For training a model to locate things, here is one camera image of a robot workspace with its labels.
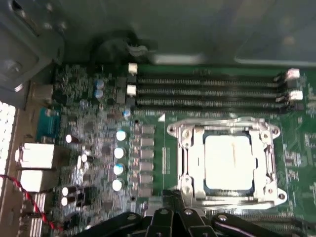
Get green motherboard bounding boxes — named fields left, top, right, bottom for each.
left=29, top=63, right=316, bottom=237

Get red black twisted wire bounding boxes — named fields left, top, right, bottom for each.
left=0, top=174, right=64, bottom=232

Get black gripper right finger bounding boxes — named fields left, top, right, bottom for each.
left=174, top=192, right=288, bottom=237

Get silver CPU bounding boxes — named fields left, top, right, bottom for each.
left=204, top=135, right=255, bottom=191

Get black RAM slot white clips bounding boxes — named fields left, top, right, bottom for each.
left=125, top=85, right=304, bottom=99
left=128, top=63, right=301, bottom=78

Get black PC case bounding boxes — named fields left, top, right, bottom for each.
left=0, top=0, right=316, bottom=237

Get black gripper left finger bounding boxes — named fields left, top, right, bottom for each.
left=74, top=190, right=175, bottom=237

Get silver rear port block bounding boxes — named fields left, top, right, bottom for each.
left=14, top=142, right=55, bottom=170
left=19, top=170, right=49, bottom=193

